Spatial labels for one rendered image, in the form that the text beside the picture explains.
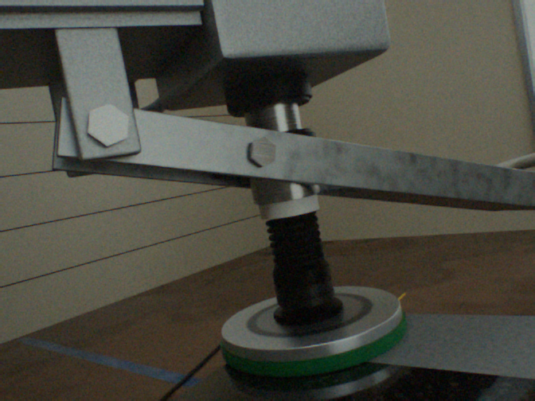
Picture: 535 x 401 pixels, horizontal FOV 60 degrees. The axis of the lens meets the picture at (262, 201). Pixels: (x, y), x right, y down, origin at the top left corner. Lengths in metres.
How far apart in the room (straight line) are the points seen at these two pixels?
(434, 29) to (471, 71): 0.63
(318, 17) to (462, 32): 5.15
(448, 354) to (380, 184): 0.19
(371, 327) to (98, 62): 0.35
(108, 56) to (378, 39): 0.27
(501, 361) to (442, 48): 5.28
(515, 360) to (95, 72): 0.43
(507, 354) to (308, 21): 0.35
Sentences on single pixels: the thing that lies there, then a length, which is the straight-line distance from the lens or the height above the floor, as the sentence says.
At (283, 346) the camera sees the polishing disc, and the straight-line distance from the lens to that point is 0.48.
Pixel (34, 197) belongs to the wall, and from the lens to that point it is 5.07.
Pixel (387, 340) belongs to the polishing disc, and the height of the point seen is 0.86.
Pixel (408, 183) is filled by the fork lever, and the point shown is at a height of 1.01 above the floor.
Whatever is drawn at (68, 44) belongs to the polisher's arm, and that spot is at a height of 1.18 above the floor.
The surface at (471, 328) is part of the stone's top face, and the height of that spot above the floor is 0.85.
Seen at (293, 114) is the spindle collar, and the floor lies 1.11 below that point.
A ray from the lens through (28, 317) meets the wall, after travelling 5.04.
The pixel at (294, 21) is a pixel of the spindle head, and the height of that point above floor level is 1.18.
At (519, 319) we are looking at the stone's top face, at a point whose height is 0.85.
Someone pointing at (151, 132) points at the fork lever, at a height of 1.10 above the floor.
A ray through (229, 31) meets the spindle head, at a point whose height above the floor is 1.17.
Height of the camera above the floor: 1.05
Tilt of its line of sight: 3 degrees down
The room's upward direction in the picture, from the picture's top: 11 degrees counter-clockwise
